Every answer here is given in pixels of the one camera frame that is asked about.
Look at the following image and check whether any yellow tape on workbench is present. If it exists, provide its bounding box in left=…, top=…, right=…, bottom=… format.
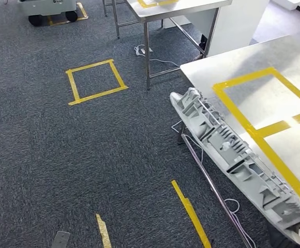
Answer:
left=212, top=67, right=300, bottom=203

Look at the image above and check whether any steel workbench table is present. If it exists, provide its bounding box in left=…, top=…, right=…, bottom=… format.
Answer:
left=176, top=35, right=300, bottom=248

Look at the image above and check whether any white cable under workbench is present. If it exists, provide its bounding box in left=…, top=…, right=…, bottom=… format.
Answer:
left=171, top=119, right=257, bottom=248

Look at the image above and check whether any white wheeled cart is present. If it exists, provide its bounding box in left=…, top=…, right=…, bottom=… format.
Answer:
left=17, top=0, right=79, bottom=27

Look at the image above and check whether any silver plastic wheel hubcap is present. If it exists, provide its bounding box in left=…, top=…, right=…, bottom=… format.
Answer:
left=169, top=87, right=300, bottom=248

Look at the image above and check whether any steel table with tape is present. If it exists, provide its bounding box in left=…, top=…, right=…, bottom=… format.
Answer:
left=102, top=0, right=233, bottom=91

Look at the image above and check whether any yellow tape on steel table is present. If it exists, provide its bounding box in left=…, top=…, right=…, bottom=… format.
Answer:
left=137, top=0, right=179, bottom=9

